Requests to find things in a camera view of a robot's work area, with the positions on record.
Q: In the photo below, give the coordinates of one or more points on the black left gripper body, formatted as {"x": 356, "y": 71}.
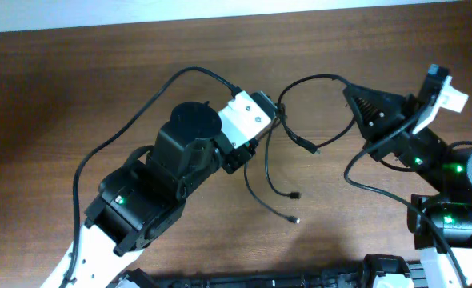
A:
{"x": 238, "y": 158}

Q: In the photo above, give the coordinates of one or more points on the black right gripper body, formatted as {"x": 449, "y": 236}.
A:
{"x": 382, "y": 146}

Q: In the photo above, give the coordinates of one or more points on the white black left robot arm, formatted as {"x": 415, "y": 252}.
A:
{"x": 145, "y": 196}

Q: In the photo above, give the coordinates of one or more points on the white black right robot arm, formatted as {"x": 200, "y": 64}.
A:
{"x": 441, "y": 224}

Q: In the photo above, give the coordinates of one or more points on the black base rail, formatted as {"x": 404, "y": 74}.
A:
{"x": 373, "y": 271}

